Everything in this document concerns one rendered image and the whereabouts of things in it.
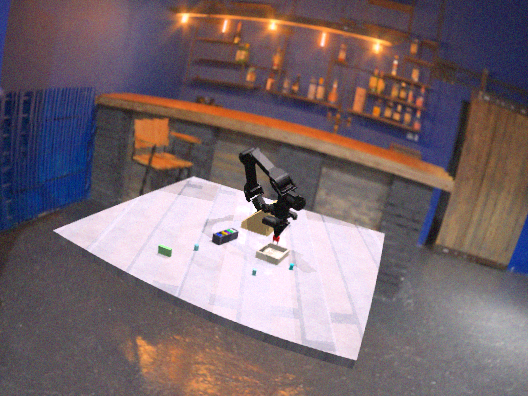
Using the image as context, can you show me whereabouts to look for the white shallow square tray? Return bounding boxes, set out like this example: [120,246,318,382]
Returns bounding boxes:
[255,242,290,265]

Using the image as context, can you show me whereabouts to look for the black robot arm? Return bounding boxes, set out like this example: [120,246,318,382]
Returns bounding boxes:
[238,147,306,215]

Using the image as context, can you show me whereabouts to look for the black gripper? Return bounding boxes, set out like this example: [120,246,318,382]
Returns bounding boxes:
[262,201,298,238]

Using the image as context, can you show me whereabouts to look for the green rectangular block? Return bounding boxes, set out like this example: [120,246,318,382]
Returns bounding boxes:
[158,244,172,257]

